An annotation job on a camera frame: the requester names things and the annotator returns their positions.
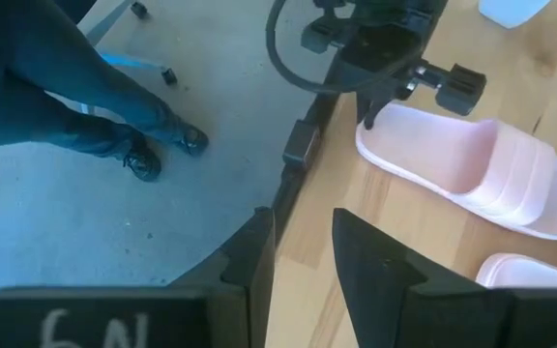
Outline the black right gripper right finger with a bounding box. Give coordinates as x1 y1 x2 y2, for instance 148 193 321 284
331 207 513 348

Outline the black clamp cable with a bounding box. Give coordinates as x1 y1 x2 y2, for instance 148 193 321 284
265 0 425 97

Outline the black edge clamp with knob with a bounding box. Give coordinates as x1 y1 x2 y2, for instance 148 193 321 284
300 0 488 131

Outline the black aluminium table frame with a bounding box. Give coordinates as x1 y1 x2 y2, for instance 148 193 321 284
269 91 341 243

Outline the pink rubber slide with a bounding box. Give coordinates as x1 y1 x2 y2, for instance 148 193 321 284
475 251 557 290
354 101 557 242

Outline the white paper label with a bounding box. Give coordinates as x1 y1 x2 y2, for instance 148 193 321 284
478 0 554 30

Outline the person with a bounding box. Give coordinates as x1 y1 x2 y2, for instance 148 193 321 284
0 0 211 184

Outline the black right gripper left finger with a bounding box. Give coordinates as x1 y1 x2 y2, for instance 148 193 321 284
169 206 278 348

